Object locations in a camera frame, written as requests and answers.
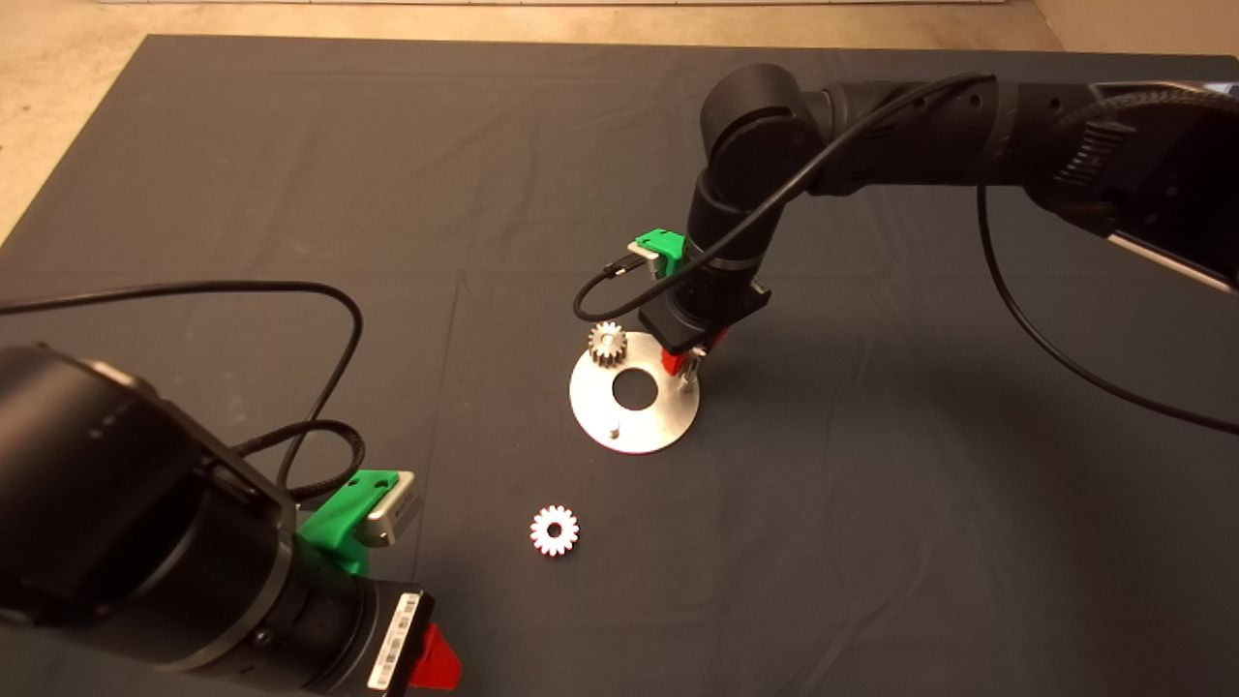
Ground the small steel spur gear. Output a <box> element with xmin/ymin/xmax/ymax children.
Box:
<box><xmin>588</xmin><ymin>321</ymin><xmax>628</xmax><ymax>369</ymax></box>
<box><xmin>529</xmin><ymin>504</ymin><xmax>581</xmax><ymax>559</ymax></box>

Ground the green right camera mount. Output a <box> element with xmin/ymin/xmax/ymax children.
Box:
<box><xmin>634</xmin><ymin>228</ymin><xmax>690</xmax><ymax>282</ymax></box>

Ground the round metal carrier plate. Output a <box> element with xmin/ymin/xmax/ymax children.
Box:
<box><xmin>569</xmin><ymin>331</ymin><xmax>701</xmax><ymax>455</ymax></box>

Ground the black braided cable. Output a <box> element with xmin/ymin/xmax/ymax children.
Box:
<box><xmin>1060</xmin><ymin>87</ymin><xmax>1239</xmax><ymax>146</ymax></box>

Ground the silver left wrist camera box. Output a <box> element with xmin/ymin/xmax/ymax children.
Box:
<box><xmin>363</xmin><ymin>471</ymin><xmax>422</xmax><ymax>549</ymax></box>

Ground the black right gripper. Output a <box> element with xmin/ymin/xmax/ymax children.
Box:
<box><xmin>639</xmin><ymin>266</ymin><xmax>773</xmax><ymax>377</ymax></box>

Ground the black left camera cable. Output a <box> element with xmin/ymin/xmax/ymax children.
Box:
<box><xmin>0</xmin><ymin>281</ymin><xmax>369</xmax><ymax>504</ymax></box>

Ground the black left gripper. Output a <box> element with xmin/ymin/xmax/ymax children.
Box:
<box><xmin>242</xmin><ymin>571</ymin><xmax>464</xmax><ymax>696</ymax></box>

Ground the green left camera mount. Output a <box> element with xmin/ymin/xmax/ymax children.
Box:
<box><xmin>297</xmin><ymin>470</ymin><xmax>401</xmax><ymax>578</ymax></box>

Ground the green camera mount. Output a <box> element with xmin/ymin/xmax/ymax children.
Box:
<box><xmin>634</xmin><ymin>228</ymin><xmax>690</xmax><ymax>282</ymax></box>
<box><xmin>297</xmin><ymin>470</ymin><xmax>401</xmax><ymax>578</ymax></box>

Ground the dark grey table cloth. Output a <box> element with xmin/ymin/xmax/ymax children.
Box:
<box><xmin>0</xmin><ymin>37</ymin><xmax>1239</xmax><ymax>697</ymax></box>

